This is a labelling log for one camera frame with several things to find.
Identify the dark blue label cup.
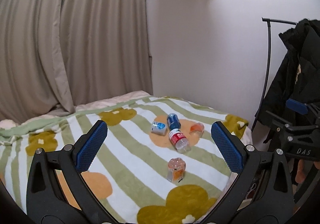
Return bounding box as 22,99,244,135
167,113,181,131

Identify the black clothes rack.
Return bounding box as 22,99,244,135
251,17,297,131

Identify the red label clear bottle cup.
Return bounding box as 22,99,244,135
168,129,190,153

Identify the orange dragon label bottle cup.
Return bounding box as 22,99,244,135
167,157,186,182

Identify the beige curtain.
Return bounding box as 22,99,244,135
1,0,152,123

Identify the orange clear plastic cup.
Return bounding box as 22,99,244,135
189,123,204,138

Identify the white blue label cup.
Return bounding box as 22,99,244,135
151,121,167,136

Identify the green striped flower blanket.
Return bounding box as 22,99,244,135
1,96,252,223

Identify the black hanging jacket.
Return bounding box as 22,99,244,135
257,19,319,127

